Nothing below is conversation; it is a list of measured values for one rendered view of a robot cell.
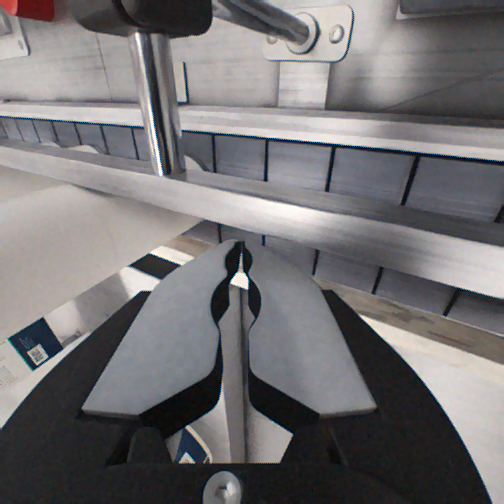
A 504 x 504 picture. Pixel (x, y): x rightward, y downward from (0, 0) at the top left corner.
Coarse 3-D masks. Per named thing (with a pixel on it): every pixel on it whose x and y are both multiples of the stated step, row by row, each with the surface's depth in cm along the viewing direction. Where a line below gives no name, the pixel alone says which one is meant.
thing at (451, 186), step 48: (96, 144) 23; (144, 144) 20; (192, 144) 17; (240, 144) 16; (288, 144) 14; (336, 144) 17; (336, 192) 14; (384, 192) 13; (432, 192) 12; (480, 192) 11; (240, 240) 19; (384, 288) 15; (432, 288) 14
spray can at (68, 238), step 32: (192, 160) 17; (32, 192) 11; (64, 192) 11; (96, 192) 12; (0, 224) 9; (32, 224) 10; (64, 224) 11; (96, 224) 12; (128, 224) 13; (160, 224) 14; (192, 224) 18; (0, 256) 9; (32, 256) 10; (64, 256) 10; (96, 256) 12; (128, 256) 13; (0, 288) 9; (32, 288) 10; (64, 288) 11; (0, 320) 9; (32, 320) 10
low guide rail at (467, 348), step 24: (192, 240) 19; (240, 264) 17; (336, 288) 15; (360, 312) 13; (384, 312) 13; (408, 312) 13; (384, 336) 13; (408, 336) 12; (432, 336) 12; (456, 336) 12; (480, 336) 12; (456, 360) 11; (480, 360) 11
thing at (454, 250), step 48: (0, 144) 14; (144, 192) 9; (192, 192) 8; (240, 192) 7; (288, 192) 7; (288, 240) 7; (336, 240) 7; (384, 240) 6; (432, 240) 5; (480, 240) 5; (480, 288) 5
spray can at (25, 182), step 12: (0, 168) 17; (12, 168) 17; (0, 180) 17; (12, 180) 17; (24, 180) 18; (36, 180) 18; (48, 180) 19; (0, 192) 16; (12, 192) 17; (24, 192) 18
